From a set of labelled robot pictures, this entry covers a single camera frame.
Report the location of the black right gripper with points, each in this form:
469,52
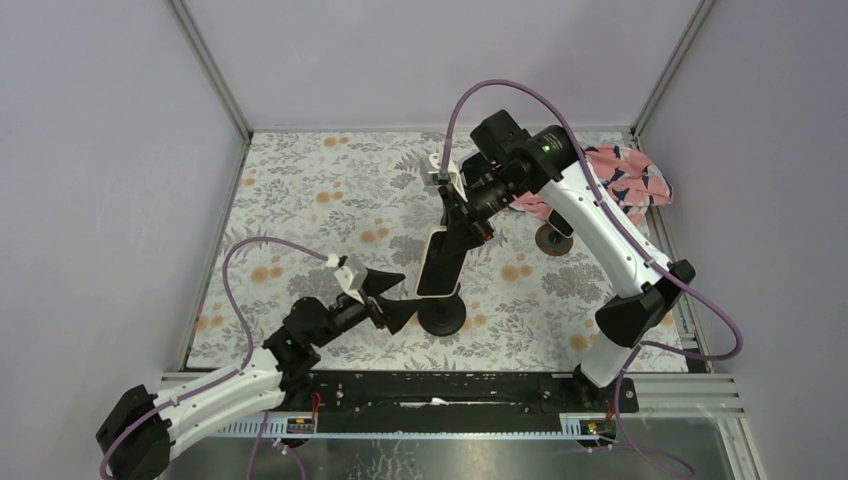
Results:
465,227

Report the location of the black phone stand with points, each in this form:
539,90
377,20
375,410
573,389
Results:
442,317

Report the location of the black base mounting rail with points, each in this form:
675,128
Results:
454,393

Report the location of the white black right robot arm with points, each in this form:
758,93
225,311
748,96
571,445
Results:
511,162

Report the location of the phone with lavender case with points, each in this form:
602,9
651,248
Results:
467,166

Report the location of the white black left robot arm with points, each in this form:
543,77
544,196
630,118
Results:
146,430

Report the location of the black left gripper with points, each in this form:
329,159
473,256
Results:
372,303

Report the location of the white slotted cable duct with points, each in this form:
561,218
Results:
428,426

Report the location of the pink patterned cloth bag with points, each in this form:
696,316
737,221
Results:
631,178

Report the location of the floral patterned table mat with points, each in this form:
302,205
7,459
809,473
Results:
303,195

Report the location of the phone with beige case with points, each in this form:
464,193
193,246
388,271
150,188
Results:
441,266

